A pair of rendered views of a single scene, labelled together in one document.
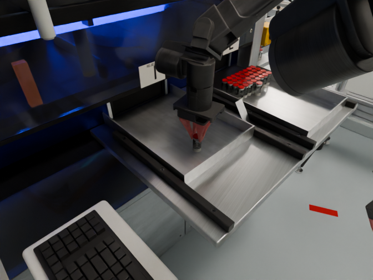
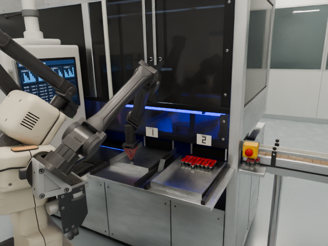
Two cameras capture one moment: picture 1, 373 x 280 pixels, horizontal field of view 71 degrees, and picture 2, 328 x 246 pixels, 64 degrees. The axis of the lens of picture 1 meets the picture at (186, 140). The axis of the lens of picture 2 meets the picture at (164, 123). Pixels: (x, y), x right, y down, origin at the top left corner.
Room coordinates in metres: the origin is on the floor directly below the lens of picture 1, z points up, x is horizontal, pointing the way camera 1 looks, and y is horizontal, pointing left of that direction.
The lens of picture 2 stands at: (0.28, -1.40, 1.52)
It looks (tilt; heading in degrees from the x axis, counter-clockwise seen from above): 16 degrees down; 73
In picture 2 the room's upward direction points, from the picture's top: 1 degrees counter-clockwise
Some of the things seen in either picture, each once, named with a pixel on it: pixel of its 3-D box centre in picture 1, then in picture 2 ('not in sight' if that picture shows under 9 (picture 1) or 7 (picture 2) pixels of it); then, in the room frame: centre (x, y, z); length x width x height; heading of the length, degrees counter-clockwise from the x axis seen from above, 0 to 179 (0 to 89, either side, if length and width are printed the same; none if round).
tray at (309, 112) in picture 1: (276, 96); (189, 174); (0.75, -0.29, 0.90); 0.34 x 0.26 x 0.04; 43
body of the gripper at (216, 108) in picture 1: (198, 97); (130, 139); (0.51, -0.03, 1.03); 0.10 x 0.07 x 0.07; 58
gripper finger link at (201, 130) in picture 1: (196, 123); (131, 150); (0.51, -0.02, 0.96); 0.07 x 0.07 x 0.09; 58
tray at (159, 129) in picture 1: (176, 124); (144, 155); (0.60, 0.03, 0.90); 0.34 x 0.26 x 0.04; 44
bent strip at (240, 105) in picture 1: (257, 118); (156, 169); (0.61, -0.20, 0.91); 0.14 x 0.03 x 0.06; 45
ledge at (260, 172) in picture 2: (252, 59); (253, 168); (1.13, -0.29, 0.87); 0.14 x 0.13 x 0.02; 44
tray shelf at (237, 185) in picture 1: (232, 118); (164, 170); (0.67, -0.14, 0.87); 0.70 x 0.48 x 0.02; 134
